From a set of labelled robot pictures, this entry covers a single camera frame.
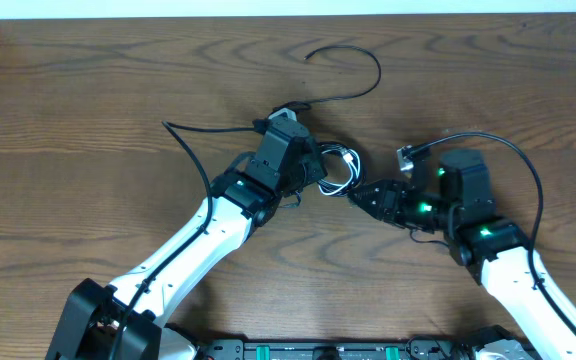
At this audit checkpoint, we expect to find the white USB cable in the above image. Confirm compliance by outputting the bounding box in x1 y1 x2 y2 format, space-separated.
317 144 362 197

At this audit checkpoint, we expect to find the black USB cable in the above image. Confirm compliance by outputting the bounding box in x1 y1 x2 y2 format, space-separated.
272 44 383 197

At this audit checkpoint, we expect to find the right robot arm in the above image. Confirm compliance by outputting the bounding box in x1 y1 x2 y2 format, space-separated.
348 149 576 359

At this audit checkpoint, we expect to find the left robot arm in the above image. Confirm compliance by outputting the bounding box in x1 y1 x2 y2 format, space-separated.
46 113 325 359

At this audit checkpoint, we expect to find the right camera black cable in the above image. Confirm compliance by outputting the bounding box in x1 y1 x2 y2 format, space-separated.
407 131 576 360

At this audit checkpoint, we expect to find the camera black cable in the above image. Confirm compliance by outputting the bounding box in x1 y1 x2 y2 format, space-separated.
107 119 269 360
407 131 576 360

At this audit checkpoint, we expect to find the left camera black cable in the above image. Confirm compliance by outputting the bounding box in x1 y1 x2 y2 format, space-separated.
107 119 269 360

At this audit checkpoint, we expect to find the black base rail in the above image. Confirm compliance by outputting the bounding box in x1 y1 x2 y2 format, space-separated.
195 337 474 360

